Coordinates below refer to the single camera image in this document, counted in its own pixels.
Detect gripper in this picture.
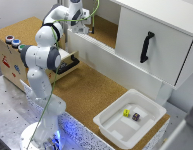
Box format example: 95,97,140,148
72,18,94,35

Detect wooden drawer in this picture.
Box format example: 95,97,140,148
49,48,82,82

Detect white cabinet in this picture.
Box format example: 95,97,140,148
67,0,193,107

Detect white sliding door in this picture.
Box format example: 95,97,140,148
114,6,193,88

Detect green button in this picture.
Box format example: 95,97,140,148
17,43,27,53

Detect blue button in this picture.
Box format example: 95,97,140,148
11,38,22,48

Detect red button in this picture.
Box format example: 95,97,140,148
5,34,15,44

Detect yellow block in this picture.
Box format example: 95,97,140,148
122,108,132,118

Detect purple block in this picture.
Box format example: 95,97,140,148
132,112,141,122

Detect white plastic box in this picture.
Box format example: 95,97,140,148
92,88,168,150

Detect black drawer handle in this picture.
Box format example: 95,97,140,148
58,54,81,75

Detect black door handle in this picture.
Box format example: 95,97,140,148
139,30,156,64

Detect green cable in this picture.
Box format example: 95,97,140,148
25,0,101,150

